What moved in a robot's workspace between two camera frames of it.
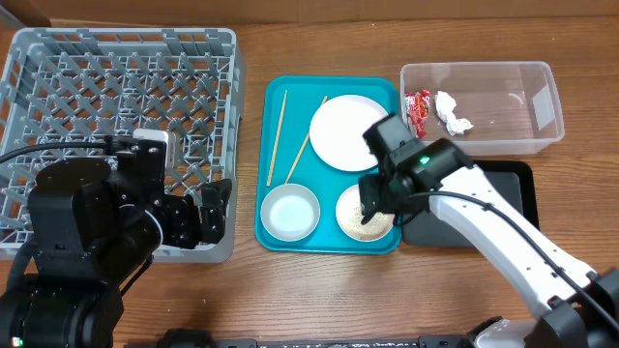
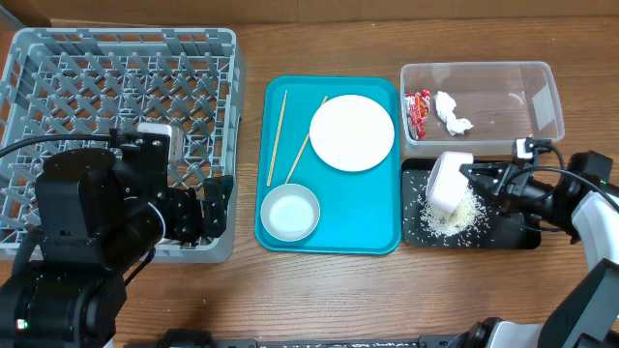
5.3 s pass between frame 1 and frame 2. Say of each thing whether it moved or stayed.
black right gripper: moved
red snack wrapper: stayed
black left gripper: stayed
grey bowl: stayed
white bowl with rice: moved
